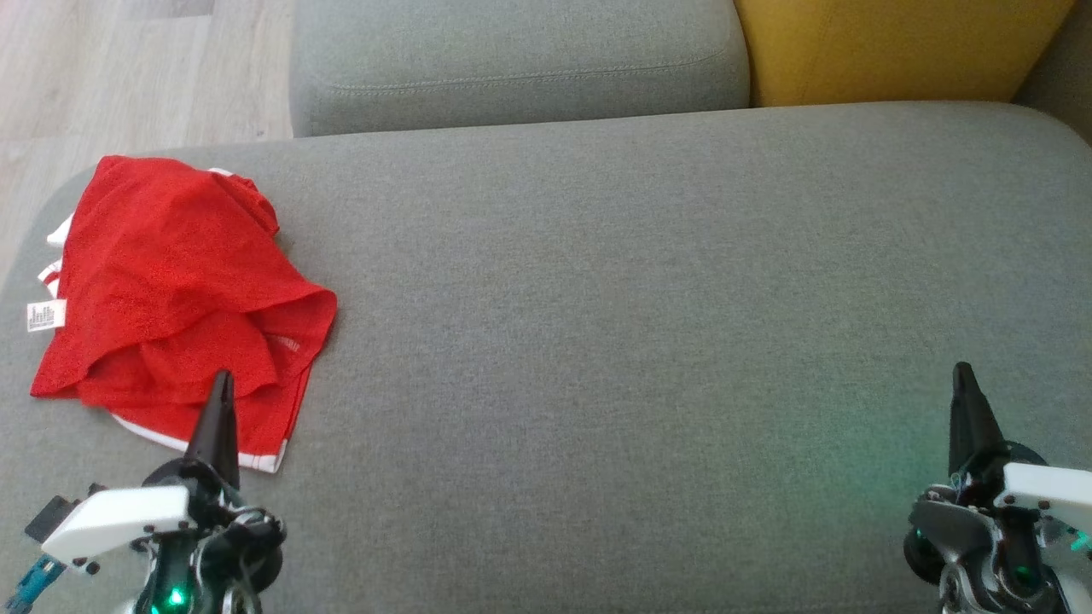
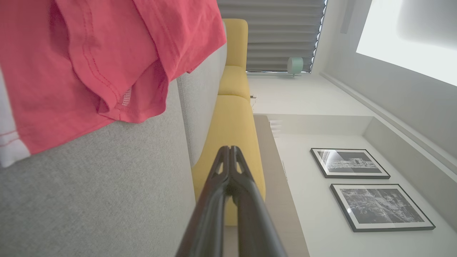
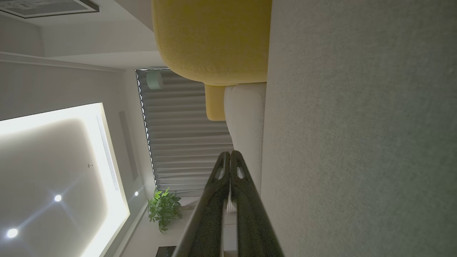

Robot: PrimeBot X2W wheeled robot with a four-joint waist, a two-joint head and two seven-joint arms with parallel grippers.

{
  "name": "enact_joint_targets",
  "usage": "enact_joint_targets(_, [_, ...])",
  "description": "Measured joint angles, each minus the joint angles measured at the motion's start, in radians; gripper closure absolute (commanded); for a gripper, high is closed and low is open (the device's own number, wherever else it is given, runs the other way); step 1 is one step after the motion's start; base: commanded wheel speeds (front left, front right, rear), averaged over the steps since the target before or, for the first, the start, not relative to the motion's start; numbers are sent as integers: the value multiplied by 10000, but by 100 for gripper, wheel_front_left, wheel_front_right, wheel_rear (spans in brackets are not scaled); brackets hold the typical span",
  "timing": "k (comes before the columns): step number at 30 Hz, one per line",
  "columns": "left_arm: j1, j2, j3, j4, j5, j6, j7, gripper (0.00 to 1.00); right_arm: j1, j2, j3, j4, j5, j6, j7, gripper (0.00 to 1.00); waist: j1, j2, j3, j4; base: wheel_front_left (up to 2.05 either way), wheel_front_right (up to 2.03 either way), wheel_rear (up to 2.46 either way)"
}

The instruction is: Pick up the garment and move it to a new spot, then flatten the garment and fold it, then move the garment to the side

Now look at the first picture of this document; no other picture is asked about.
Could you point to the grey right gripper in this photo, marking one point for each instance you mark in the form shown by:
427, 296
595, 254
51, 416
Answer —
981, 546

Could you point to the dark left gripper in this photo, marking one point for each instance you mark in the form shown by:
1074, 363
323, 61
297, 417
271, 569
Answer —
222, 546

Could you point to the red shorts white hem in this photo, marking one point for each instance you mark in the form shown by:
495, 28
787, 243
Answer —
264, 426

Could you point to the red white sports jersey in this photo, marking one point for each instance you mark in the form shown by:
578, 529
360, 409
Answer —
171, 256

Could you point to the large grey sofa seat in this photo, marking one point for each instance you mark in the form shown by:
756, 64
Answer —
640, 341

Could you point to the yellow sofa back cushion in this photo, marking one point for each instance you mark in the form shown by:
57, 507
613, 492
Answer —
887, 47

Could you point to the grey sofa seat cushion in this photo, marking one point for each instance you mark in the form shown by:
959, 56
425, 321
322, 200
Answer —
512, 60

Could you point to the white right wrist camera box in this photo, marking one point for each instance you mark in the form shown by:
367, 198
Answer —
1054, 490

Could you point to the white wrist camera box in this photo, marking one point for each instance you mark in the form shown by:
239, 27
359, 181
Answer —
1054, 490
119, 516

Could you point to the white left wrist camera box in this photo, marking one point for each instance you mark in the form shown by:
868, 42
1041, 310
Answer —
119, 516

